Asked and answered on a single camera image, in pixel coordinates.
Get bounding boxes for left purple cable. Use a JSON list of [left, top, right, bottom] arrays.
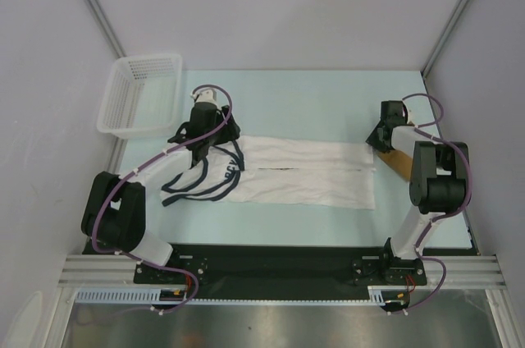
[[90, 85, 234, 318]]

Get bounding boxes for white plastic basket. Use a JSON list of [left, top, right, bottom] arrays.
[[97, 53, 183, 140]]

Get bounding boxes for white cable duct left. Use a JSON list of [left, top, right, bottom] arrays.
[[75, 288, 186, 305]]

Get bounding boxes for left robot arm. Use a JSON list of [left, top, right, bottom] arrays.
[[80, 101, 244, 282]]

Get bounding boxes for white cable duct right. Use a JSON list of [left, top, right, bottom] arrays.
[[368, 286, 410, 306]]

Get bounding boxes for right aluminium corner post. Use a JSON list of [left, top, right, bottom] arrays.
[[420, 0, 472, 81]]

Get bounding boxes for aluminium corner post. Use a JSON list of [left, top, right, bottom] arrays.
[[83, 0, 127, 59], [420, 0, 472, 81]]

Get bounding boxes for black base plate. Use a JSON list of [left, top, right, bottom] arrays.
[[81, 240, 481, 300]]

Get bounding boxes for left aluminium corner post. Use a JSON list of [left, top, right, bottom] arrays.
[[83, 0, 127, 59]]

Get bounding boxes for white cable duct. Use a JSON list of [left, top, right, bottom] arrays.
[[75, 288, 186, 305], [368, 286, 410, 306]]

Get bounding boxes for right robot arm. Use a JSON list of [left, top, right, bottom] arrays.
[[366, 100, 472, 283]]

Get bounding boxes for white tank top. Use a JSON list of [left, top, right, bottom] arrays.
[[160, 135, 375, 210]]

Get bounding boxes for tan tank top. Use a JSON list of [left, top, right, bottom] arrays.
[[376, 150, 413, 181]]

